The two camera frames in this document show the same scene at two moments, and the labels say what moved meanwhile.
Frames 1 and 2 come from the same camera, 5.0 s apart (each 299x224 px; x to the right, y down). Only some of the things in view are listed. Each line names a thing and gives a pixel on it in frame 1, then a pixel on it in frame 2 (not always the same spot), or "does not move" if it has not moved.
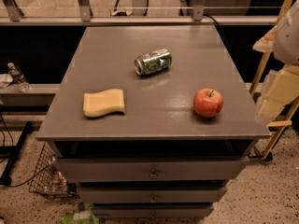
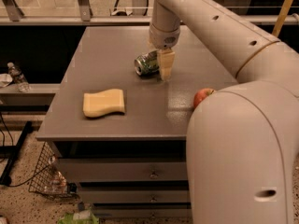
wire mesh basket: (49, 179) does not move
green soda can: (153, 63) does not move
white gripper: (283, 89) to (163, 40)
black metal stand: (13, 150) does not move
